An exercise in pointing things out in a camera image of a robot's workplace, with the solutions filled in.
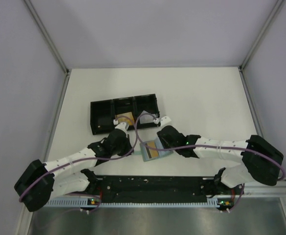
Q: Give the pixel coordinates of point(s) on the gold credit cards stack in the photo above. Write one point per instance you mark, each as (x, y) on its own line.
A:
(125, 117)

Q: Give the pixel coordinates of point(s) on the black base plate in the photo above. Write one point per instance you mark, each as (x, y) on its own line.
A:
(155, 189)

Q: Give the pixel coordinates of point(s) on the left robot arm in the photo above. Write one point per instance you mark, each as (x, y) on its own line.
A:
(43, 181)

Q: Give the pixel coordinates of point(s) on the white slotted cable duct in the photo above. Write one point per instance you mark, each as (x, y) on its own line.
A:
(75, 202)

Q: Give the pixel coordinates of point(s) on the white credit cards stack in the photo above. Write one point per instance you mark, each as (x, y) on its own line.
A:
(146, 117)

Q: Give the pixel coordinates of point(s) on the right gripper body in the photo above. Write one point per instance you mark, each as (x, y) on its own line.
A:
(165, 144)

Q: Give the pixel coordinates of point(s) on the aluminium frame rail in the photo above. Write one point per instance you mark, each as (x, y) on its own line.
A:
(255, 189)

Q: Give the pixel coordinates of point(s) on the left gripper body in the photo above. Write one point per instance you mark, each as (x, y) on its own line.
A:
(123, 148)

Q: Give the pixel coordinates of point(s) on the left aluminium corner post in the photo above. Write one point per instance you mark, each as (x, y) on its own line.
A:
(45, 35)

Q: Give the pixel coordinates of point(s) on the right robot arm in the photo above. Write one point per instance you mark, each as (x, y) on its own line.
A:
(257, 160)

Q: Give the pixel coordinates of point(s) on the aluminium corner post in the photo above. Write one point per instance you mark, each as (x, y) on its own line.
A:
(263, 32)
(45, 35)

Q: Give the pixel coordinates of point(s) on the green card holder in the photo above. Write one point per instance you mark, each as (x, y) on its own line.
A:
(159, 147)

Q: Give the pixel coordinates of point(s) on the right aluminium corner post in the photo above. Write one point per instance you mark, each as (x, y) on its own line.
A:
(263, 32)

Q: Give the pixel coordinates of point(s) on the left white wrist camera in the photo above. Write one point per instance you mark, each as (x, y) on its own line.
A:
(123, 126)

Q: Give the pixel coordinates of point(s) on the black three-compartment tray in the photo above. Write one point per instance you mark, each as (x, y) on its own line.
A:
(102, 113)

